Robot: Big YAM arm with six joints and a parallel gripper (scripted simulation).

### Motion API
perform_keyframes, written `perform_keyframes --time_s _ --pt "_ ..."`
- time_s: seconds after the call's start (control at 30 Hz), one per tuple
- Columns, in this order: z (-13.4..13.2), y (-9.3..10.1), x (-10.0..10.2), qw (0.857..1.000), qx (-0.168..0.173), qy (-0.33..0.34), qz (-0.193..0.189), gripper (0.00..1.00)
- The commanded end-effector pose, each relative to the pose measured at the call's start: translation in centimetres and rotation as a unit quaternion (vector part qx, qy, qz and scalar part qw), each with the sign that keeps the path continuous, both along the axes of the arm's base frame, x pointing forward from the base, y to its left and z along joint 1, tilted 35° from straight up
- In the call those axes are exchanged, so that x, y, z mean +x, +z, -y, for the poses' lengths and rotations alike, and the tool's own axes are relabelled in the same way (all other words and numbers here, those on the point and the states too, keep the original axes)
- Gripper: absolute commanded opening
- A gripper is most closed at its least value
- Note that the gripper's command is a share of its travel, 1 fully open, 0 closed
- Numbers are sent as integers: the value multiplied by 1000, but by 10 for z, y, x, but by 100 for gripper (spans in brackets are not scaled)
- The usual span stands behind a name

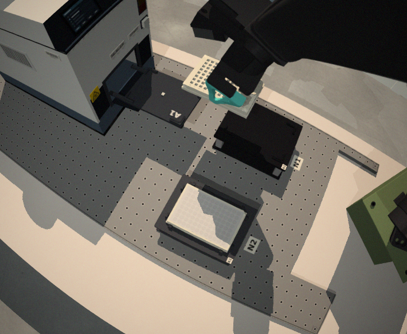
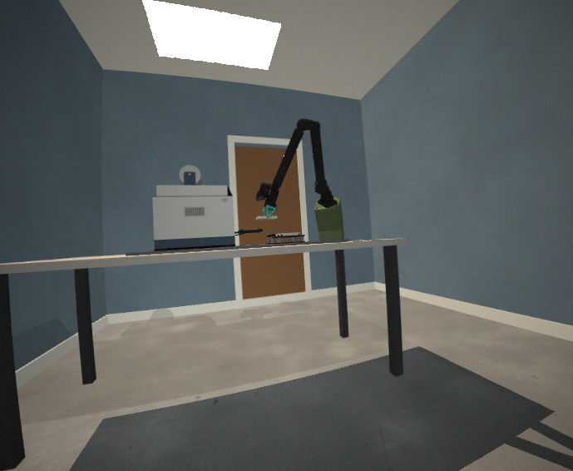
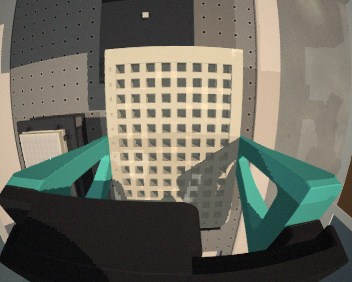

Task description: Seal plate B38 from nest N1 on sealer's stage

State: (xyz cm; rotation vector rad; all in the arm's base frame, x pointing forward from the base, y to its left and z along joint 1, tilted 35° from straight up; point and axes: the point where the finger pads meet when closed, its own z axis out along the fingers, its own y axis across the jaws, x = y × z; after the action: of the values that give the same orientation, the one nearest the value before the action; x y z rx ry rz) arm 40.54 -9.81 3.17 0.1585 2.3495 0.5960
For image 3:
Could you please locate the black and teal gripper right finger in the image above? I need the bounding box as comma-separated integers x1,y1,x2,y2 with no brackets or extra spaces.
236,135,342,253

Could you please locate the grey perforated base plate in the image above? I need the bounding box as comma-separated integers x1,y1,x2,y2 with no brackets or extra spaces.
10,0,258,256

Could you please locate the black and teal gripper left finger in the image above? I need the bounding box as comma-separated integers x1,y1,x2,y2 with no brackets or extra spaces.
6,135,112,199

